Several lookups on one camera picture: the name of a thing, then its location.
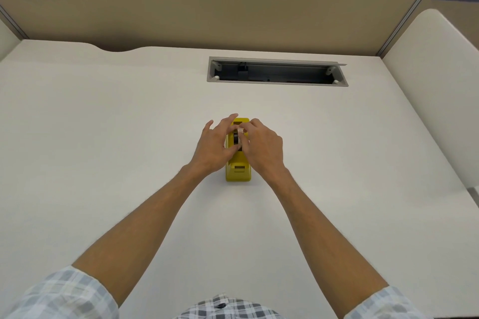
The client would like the person's right hand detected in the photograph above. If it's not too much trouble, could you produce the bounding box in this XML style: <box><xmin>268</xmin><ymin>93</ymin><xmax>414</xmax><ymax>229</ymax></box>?
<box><xmin>238</xmin><ymin>118</ymin><xmax>287</xmax><ymax>181</ymax></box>

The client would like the person's left hand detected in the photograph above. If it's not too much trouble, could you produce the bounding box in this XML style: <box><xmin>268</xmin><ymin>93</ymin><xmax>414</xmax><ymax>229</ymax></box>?
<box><xmin>190</xmin><ymin>113</ymin><xmax>242</xmax><ymax>177</ymax></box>

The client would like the yellow tape dispenser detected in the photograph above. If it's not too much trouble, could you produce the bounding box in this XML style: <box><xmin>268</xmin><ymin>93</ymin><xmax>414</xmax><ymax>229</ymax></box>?
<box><xmin>225</xmin><ymin>117</ymin><xmax>251</xmax><ymax>183</ymax></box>

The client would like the person's right forearm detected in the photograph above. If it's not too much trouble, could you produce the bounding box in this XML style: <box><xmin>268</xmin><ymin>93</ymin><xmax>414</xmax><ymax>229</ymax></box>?
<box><xmin>262</xmin><ymin>167</ymin><xmax>390</xmax><ymax>318</ymax></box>

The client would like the person's left forearm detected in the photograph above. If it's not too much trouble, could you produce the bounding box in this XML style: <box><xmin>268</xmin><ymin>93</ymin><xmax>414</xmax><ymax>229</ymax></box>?
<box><xmin>71</xmin><ymin>163</ymin><xmax>215</xmax><ymax>308</ymax></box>

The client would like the beige desk partition panel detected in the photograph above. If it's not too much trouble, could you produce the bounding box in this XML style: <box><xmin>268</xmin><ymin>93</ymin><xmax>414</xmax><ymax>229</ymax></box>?
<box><xmin>0</xmin><ymin>0</ymin><xmax>448</xmax><ymax>58</ymax></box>

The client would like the plaid shirt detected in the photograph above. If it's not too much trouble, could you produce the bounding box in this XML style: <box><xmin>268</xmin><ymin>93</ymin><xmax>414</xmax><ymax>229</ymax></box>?
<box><xmin>0</xmin><ymin>265</ymin><xmax>435</xmax><ymax>319</ymax></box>

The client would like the beige side partition panel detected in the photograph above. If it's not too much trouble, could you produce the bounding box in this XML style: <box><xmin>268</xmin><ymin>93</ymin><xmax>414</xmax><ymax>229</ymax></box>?
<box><xmin>412</xmin><ymin>0</ymin><xmax>479</xmax><ymax>51</ymax></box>

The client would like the grey desk cable tray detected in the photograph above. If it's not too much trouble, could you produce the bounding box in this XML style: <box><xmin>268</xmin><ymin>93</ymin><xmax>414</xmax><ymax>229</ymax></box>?
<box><xmin>207</xmin><ymin>56</ymin><xmax>349</xmax><ymax>87</ymax></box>

